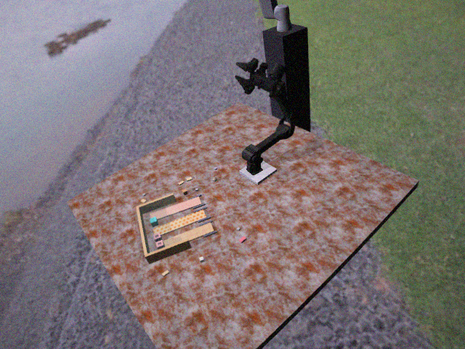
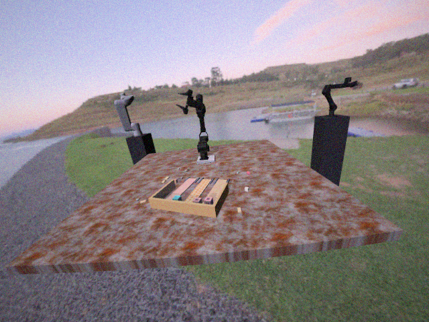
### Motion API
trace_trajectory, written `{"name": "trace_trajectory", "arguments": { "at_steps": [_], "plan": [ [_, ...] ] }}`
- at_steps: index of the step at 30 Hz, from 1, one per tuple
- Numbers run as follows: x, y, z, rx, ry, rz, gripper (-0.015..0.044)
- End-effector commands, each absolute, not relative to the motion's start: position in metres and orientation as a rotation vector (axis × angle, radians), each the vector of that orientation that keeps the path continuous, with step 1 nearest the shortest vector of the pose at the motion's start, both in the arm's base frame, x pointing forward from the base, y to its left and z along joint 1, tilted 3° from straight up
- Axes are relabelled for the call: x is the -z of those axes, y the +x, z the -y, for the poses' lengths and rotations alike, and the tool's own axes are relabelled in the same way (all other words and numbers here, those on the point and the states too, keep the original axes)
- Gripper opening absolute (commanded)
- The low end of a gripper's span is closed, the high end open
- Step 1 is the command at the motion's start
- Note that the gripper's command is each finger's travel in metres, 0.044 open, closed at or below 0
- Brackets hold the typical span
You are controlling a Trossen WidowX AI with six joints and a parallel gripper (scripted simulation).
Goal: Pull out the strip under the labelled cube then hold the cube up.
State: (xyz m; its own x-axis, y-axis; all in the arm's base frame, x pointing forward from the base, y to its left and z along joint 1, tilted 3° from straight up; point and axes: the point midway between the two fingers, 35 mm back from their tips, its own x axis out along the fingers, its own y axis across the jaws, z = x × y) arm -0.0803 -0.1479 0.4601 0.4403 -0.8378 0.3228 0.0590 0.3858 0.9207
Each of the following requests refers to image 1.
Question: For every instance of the tan grid-patterned strip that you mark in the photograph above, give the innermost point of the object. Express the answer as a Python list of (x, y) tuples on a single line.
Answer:
[(200, 231)]

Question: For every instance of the beige strip with orange polka dots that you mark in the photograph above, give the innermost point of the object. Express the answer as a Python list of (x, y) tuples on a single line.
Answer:
[(192, 218)]

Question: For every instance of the tan wooden open-top tray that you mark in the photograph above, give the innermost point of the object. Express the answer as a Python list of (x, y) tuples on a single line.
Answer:
[(161, 230)]

